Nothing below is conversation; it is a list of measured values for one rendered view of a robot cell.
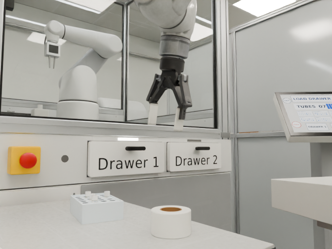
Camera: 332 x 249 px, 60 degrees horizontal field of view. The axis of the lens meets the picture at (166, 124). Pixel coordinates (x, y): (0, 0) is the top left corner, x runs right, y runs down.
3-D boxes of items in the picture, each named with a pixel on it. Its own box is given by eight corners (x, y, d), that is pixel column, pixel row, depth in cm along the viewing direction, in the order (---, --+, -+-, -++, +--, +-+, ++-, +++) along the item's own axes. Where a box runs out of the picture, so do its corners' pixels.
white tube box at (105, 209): (123, 219, 59) (123, 200, 59) (81, 225, 55) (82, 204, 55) (105, 208, 70) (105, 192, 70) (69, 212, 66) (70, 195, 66)
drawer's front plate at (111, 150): (164, 172, 105) (164, 142, 106) (89, 177, 87) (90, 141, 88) (161, 172, 106) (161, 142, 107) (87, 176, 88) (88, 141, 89)
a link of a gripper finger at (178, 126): (184, 107, 85) (186, 108, 84) (181, 131, 85) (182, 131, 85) (176, 106, 83) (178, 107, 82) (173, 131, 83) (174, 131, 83)
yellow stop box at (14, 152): (41, 173, 75) (42, 146, 76) (10, 175, 71) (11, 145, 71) (35, 172, 79) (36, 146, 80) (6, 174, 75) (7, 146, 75)
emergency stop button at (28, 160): (37, 168, 73) (37, 152, 73) (20, 169, 70) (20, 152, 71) (34, 167, 75) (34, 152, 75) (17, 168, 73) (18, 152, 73)
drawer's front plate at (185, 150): (221, 168, 125) (221, 143, 126) (169, 171, 107) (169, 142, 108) (218, 168, 126) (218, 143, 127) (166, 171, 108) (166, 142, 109)
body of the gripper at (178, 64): (191, 60, 86) (187, 91, 87) (173, 61, 93) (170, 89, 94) (172, 55, 82) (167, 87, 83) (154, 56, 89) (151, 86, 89)
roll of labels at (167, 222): (195, 238, 47) (195, 213, 47) (152, 240, 46) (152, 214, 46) (186, 226, 54) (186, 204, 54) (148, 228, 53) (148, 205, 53)
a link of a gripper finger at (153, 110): (151, 103, 93) (149, 103, 93) (148, 124, 93) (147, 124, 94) (158, 103, 95) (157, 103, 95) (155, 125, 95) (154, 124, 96)
